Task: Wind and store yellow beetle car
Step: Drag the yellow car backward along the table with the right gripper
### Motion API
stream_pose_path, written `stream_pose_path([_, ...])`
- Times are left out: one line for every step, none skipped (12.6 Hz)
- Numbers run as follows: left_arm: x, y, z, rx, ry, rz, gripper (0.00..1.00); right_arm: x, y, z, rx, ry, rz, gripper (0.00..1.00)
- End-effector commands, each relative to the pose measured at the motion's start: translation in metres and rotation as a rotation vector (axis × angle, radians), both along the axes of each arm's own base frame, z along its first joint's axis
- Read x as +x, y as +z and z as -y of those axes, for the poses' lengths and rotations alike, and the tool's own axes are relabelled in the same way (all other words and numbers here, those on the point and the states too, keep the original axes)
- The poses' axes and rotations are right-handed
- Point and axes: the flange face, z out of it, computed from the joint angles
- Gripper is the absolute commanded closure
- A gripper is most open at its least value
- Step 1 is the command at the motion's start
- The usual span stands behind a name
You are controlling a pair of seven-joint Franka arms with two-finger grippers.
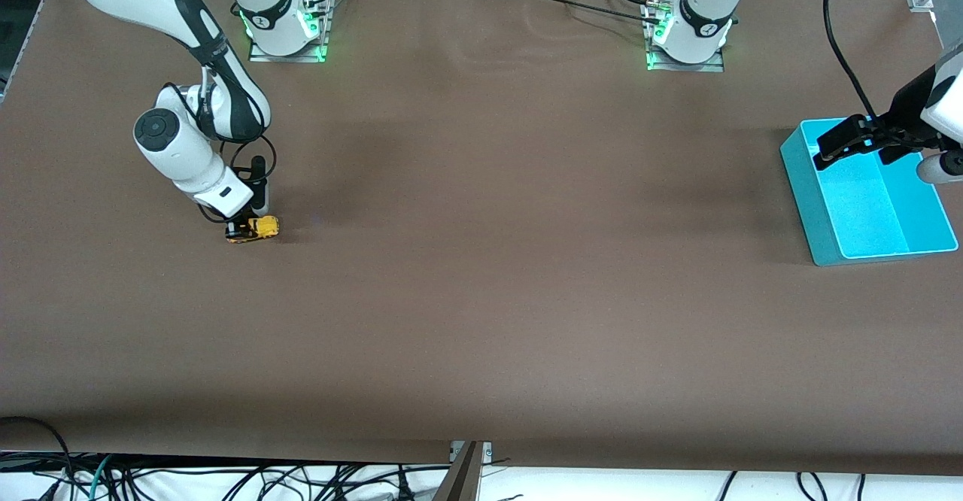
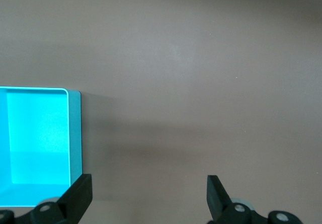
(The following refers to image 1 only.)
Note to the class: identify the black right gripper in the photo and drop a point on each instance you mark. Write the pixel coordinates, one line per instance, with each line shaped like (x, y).
(240, 225)

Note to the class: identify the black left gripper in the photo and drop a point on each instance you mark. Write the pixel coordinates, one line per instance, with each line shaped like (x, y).
(909, 105)

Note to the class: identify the yellow beetle toy car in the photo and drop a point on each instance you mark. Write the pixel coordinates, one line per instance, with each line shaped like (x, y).
(267, 228)

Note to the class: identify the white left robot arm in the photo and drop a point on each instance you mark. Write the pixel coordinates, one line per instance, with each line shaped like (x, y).
(700, 34)

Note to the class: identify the cyan plastic bin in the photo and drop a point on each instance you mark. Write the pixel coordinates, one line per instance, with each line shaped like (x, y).
(865, 207)

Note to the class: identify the brown table cover sheet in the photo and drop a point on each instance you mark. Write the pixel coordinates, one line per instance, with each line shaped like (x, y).
(481, 298)

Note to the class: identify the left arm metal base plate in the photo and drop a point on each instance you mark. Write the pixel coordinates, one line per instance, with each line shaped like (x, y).
(715, 67)

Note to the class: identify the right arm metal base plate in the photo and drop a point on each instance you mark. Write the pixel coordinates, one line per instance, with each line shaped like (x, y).
(263, 57)

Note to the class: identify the small metal edge bracket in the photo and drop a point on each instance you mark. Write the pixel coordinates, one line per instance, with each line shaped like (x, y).
(487, 452)

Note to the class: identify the metal table post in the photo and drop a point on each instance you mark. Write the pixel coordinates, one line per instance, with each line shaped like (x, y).
(463, 478)

